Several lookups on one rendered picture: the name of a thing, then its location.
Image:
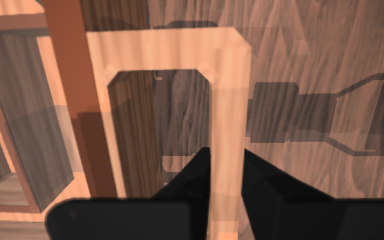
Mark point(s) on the wooden maze board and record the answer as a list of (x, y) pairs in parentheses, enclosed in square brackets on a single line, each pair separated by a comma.
[(77, 114)]

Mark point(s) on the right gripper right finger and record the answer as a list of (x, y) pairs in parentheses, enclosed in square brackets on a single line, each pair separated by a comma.
[(281, 207)]

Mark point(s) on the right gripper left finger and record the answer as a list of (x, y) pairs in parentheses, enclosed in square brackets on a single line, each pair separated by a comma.
[(179, 211)]

